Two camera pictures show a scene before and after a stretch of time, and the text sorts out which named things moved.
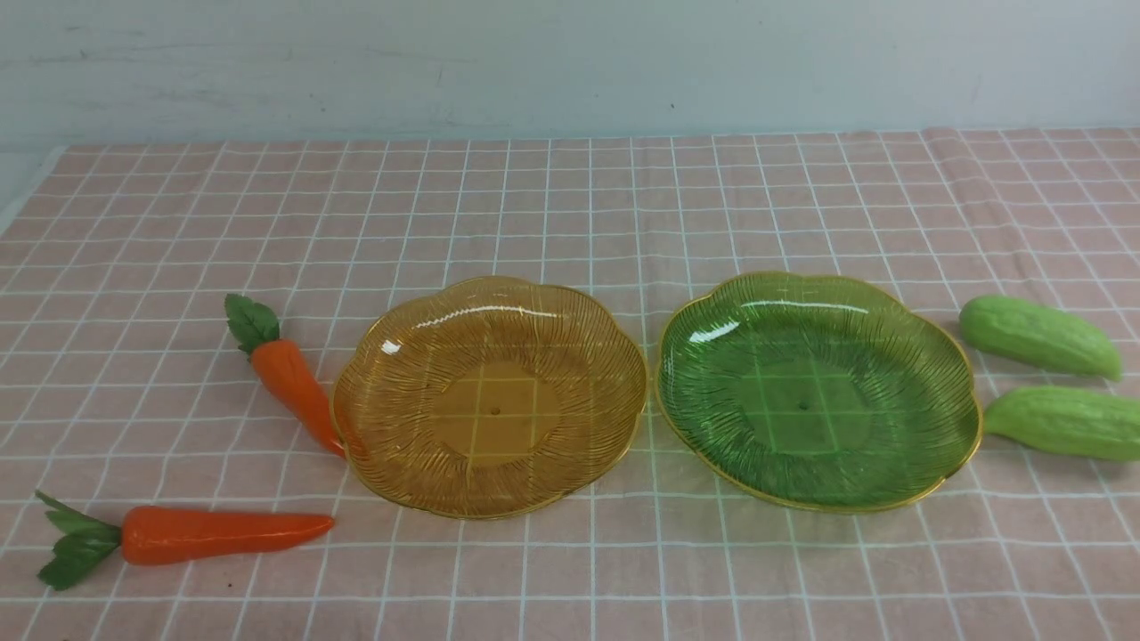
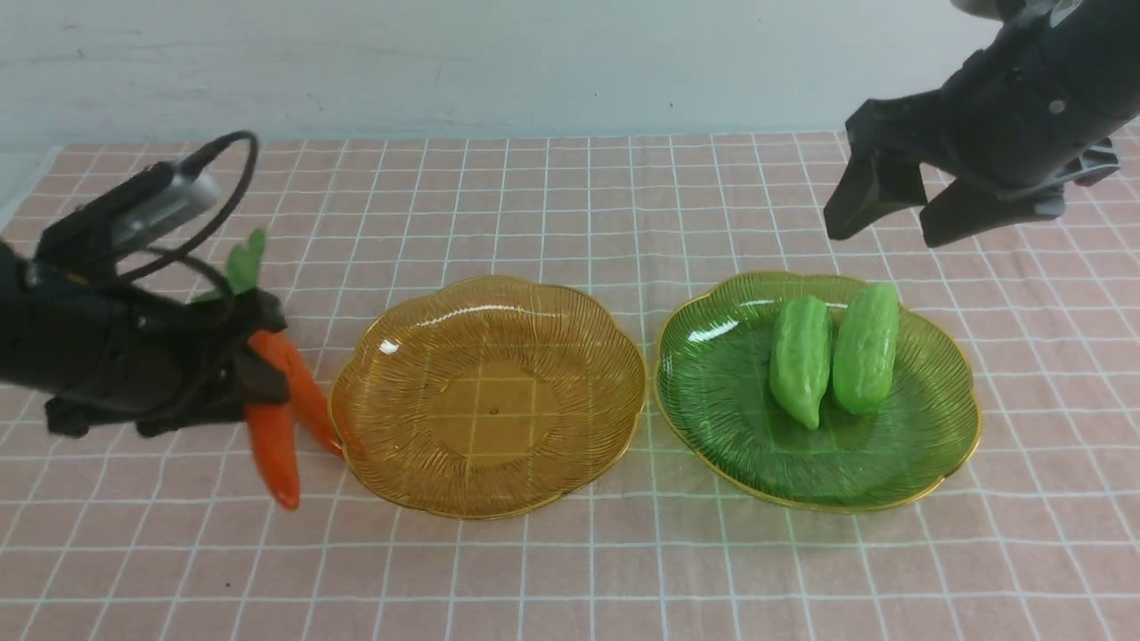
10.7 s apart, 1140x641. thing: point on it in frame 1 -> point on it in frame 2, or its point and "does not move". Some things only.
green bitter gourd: x=1017 y=332 -> x=865 y=347
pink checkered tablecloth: x=123 y=385 does not move
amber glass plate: x=490 y=399 does not move
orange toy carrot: x=150 y=534 -> x=272 y=429
